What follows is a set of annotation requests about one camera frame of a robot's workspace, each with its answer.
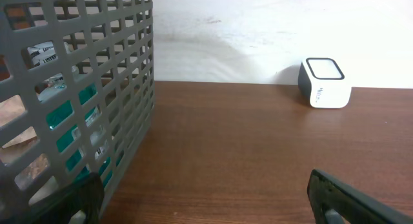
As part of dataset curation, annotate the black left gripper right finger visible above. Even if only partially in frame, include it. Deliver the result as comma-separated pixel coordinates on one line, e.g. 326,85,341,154
307,169,412,223

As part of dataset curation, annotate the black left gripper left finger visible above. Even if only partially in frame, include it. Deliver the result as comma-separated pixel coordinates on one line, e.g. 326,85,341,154
28,172,105,223

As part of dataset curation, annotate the teal mouthwash bottle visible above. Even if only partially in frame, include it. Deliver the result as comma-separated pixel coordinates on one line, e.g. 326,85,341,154
27,41,114,186

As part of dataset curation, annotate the white barcode scanner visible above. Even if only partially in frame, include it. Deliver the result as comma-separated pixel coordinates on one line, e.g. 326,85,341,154
297,57,352,108

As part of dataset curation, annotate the grey plastic mesh basket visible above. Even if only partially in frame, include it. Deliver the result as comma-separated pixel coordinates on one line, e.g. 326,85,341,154
1,0,154,223

